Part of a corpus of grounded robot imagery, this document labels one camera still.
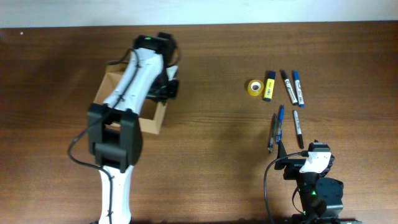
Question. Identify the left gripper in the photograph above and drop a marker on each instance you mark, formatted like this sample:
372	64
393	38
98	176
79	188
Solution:
169	86

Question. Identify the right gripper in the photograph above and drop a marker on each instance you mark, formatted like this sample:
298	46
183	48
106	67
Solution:
292	168

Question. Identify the brown cardboard box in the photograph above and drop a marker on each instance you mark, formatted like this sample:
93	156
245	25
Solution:
152	114

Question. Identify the yellow highlighter with dark cap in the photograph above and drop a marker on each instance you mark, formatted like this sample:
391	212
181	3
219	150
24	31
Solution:
269	86

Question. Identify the yellow adhesive tape roll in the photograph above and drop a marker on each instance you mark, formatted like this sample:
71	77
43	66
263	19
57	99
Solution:
255	87

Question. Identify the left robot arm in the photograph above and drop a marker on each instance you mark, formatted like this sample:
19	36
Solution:
115	135

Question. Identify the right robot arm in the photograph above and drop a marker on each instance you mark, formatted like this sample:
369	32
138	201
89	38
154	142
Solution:
321	197

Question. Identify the black transparent ballpoint pen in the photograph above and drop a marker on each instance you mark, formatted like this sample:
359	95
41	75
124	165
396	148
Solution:
273	133

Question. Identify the blue ballpoint pen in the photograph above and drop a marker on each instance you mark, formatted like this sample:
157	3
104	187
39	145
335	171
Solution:
280	122

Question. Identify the grey black permanent marker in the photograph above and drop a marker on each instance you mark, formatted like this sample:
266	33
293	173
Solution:
298	129

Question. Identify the blue whiteboard marker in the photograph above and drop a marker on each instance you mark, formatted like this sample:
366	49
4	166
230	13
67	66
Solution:
298	89

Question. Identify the black whiteboard marker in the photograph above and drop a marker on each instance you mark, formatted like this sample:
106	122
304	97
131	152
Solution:
289	88

